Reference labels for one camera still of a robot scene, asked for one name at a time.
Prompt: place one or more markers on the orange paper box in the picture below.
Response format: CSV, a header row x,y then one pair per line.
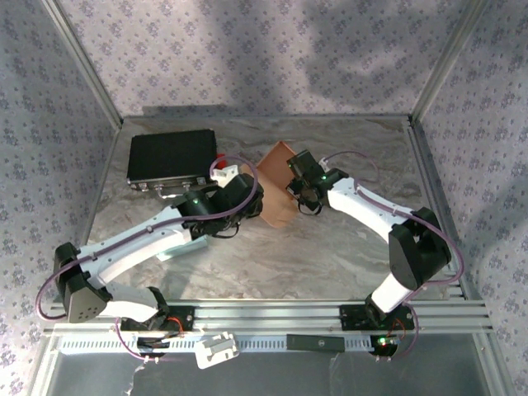
x,y
274,165

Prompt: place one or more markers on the light blue paper box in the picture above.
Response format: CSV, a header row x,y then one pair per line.
x,y
194,246

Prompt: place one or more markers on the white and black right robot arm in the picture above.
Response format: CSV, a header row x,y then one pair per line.
x,y
363,202

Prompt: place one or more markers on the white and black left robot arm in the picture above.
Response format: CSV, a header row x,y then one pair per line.
x,y
136,243

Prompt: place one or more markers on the small red block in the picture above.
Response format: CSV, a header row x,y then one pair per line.
x,y
222,158

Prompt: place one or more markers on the black hard case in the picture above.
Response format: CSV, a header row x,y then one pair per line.
x,y
169,152

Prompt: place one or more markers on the black rectangular device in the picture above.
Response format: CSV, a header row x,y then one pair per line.
x,y
315,343

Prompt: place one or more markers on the black connector block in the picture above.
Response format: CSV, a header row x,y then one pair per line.
x,y
150,342

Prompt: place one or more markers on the circuit board with LEDs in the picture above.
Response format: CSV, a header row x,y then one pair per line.
x,y
385,341

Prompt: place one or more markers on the grey metal sheet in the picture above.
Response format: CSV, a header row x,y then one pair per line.
x,y
268,375

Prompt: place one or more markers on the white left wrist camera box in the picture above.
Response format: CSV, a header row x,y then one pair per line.
x,y
224,173

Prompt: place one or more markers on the aluminium back rail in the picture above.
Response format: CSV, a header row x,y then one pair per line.
x,y
268,117

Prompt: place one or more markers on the aluminium mounting rail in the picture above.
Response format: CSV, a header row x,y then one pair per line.
x,y
268,317

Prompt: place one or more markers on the aluminium side rail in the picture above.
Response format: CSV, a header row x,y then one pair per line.
x,y
425,165
97,198

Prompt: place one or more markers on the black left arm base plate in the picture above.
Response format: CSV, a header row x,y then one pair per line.
x,y
187,319

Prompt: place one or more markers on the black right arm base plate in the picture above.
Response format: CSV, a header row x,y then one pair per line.
x,y
350,317

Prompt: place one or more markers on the white plastic bracket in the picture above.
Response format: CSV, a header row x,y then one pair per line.
x,y
214,350

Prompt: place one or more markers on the aluminium frame post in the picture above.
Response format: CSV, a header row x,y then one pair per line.
x,y
447,62
84,62

